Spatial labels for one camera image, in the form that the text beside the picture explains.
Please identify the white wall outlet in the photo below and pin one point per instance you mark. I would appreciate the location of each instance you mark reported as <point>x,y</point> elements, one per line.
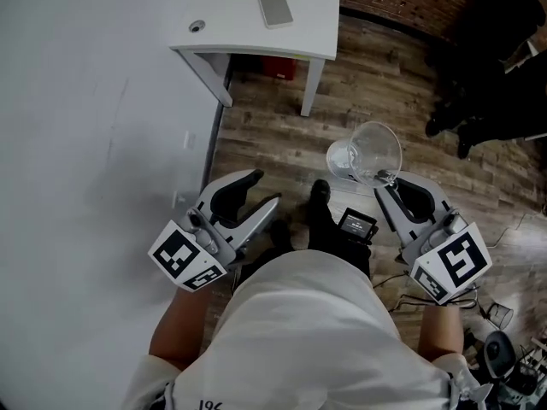
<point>190,140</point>
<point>179,199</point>

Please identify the person's left black shoe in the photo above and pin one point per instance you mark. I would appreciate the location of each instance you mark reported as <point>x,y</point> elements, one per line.
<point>280,231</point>

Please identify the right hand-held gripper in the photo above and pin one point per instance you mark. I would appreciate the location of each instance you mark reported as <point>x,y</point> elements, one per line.
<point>453,263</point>

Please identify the person's left forearm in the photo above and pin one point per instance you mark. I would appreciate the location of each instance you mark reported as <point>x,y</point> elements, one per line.
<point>181,327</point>

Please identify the person's white t-shirt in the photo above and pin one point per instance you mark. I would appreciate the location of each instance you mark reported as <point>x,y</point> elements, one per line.
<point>307,335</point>

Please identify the person's right black shoe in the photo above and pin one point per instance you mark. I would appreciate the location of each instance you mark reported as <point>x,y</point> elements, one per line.
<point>320,190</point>

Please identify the person's black trousers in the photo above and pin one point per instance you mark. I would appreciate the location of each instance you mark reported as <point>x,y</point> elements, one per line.
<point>325,233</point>

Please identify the person's black shoe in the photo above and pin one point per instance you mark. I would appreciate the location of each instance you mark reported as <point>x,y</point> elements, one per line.
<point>280,231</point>
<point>320,190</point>

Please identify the clear glass cup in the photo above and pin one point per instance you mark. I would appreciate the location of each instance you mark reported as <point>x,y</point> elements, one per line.
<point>367,152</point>

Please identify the red box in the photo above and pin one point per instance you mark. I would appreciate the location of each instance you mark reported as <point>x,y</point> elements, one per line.
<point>280,67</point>

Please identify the black screen device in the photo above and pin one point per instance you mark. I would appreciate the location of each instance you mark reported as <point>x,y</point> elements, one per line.
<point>358,224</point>

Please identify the person's right forearm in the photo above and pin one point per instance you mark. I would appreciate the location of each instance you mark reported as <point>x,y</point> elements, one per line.
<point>442,331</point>

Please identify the white table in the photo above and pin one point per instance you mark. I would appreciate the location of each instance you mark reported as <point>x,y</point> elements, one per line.
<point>231,15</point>

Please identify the grey square coaster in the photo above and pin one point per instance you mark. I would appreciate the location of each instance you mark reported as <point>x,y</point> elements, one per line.
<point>275,10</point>

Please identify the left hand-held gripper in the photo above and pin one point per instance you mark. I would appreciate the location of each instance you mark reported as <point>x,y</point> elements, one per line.
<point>184,263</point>

